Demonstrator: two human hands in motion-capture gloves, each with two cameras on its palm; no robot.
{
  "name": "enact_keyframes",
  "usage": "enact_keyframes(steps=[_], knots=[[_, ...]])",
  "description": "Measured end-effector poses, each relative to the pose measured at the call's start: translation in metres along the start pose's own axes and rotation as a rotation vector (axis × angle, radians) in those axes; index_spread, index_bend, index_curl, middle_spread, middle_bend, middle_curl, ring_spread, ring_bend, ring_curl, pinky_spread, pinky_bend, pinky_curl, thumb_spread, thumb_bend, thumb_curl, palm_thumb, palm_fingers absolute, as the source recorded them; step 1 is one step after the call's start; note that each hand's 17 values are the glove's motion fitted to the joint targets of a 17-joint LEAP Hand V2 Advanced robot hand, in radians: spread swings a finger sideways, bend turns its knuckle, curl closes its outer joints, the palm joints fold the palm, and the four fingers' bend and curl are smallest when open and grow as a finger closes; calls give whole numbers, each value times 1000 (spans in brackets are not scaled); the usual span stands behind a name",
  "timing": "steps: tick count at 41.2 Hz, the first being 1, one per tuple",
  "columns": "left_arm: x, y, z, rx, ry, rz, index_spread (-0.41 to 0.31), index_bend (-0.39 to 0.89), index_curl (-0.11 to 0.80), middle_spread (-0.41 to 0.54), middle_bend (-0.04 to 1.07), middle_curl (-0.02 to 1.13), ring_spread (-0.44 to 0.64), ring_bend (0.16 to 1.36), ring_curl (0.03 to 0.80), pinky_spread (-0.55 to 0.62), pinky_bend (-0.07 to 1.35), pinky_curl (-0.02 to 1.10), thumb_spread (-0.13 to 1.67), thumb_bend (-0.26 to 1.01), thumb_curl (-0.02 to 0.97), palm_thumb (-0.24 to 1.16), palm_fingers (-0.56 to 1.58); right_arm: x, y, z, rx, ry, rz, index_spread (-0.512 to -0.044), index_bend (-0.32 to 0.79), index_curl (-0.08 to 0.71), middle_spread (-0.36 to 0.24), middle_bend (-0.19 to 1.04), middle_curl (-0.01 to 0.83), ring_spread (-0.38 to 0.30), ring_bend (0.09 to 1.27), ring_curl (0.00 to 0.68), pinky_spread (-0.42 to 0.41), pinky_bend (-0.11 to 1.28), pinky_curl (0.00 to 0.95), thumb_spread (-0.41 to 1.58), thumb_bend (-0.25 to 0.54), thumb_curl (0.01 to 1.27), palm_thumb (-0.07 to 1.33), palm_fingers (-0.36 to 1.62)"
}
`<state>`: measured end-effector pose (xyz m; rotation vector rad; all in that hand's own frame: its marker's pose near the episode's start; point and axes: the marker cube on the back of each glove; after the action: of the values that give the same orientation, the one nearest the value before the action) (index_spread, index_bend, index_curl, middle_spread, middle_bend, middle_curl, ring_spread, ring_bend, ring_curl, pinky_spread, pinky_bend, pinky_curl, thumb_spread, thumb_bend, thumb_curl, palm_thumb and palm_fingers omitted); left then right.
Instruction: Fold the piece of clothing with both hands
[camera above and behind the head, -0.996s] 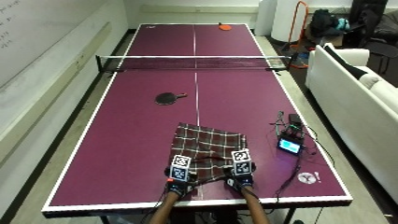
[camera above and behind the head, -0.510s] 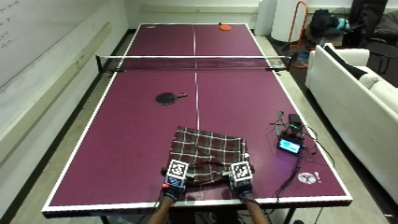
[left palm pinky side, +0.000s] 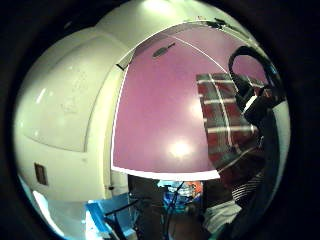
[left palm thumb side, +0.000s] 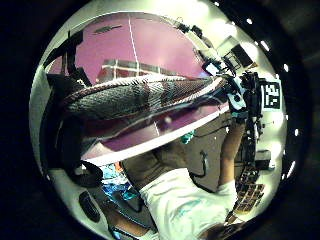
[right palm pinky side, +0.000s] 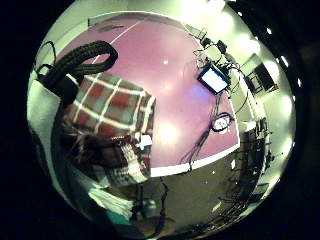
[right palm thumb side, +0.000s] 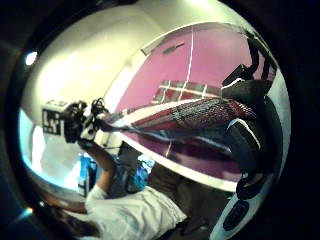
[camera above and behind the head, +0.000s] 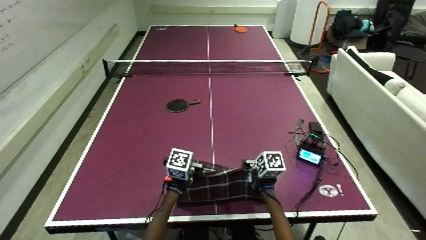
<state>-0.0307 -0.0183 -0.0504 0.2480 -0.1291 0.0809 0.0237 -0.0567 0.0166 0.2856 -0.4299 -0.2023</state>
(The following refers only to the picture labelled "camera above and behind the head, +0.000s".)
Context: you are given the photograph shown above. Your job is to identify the black office chair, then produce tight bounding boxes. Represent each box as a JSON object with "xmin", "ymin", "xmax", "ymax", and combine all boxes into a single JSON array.
[{"xmin": 371, "ymin": 0, "xmax": 426, "ymax": 81}]

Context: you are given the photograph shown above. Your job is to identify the black power bank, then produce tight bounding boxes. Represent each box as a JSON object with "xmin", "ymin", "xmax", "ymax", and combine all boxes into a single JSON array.
[{"xmin": 308, "ymin": 121, "xmax": 325, "ymax": 133}]

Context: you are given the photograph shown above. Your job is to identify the small electronic device with screen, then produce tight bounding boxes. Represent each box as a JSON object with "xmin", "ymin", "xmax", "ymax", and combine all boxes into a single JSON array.
[{"xmin": 295, "ymin": 130, "xmax": 331, "ymax": 167}]

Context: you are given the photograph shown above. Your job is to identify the white marker cube right glove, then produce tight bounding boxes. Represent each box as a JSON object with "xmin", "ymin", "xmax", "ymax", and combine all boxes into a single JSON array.
[{"xmin": 255, "ymin": 150, "xmax": 288, "ymax": 179}]

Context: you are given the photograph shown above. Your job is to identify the orange metal frame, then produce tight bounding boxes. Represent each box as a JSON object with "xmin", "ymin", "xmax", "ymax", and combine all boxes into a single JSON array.
[{"xmin": 307, "ymin": 0, "xmax": 333, "ymax": 74}]

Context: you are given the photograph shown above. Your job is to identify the black bag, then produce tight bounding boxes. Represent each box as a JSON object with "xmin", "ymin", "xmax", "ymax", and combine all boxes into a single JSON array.
[{"xmin": 332, "ymin": 9, "xmax": 376, "ymax": 42}]

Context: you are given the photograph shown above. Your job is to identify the white marker cube glove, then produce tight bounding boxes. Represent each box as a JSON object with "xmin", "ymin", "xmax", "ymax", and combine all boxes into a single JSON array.
[
  {"xmin": 255, "ymin": 150, "xmax": 288, "ymax": 179},
  {"xmin": 166, "ymin": 147, "xmax": 195, "ymax": 181}
]

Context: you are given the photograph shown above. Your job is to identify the table tennis net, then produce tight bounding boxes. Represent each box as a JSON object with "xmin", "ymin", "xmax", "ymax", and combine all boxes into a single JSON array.
[{"xmin": 102, "ymin": 58, "xmax": 321, "ymax": 79}]

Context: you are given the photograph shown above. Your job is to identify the person's right hand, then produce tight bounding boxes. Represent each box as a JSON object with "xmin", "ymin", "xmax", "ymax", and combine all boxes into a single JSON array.
[{"xmin": 241, "ymin": 159, "xmax": 280, "ymax": 192}]

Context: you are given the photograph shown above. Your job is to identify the white marker cube left glove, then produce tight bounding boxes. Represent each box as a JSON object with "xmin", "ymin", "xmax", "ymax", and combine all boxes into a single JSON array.
[{"xmin": 166, "ymin": 147, "xmax": 195, "ymax": 181}]

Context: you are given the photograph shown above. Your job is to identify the dark plaid cloth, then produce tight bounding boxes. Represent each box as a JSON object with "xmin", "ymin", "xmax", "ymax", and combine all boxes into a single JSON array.
[{"xmin": 179, "ymin": 160, "xmax": 264, "ymax": 204}]

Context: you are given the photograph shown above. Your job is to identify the whiteboard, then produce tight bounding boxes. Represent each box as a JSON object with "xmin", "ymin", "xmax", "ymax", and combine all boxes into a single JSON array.
[{"xmin": 0, "ymin": 0, "xmax": 122, "ymax": 98}]

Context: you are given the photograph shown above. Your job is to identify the black table tennis paddle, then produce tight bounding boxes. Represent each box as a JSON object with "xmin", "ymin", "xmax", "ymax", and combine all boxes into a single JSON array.
[{"xmin": 166, "ymin": 98, "xmax": 203, "ymax": 114}]

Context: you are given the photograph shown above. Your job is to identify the black cable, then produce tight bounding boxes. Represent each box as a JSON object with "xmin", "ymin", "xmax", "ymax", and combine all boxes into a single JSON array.
[{"xmin": 292, "ymin": 133, "xmax": 357, "ymax": 218}]

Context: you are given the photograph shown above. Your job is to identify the white cylindrical column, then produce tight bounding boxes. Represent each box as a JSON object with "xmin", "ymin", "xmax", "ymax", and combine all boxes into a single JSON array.
[
  {"xmin": 289, "ymin": 0, "xmax": 331, "ymax": 46},
  {"xmin": 271, "ymin": 0, "xmax": 299, "ymax": 39}
]

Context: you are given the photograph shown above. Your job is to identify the white sofa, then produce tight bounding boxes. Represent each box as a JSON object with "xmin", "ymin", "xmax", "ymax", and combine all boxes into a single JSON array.
[{"xmin": 327, "ymin": 45, "xmax": 426, "ymax": 218}]

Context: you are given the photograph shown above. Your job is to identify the person's left hand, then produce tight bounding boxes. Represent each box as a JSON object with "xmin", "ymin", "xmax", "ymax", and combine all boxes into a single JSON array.
[{"xmin": 163, "ymin": 157, "xmax": 204, "ymax": 196}]

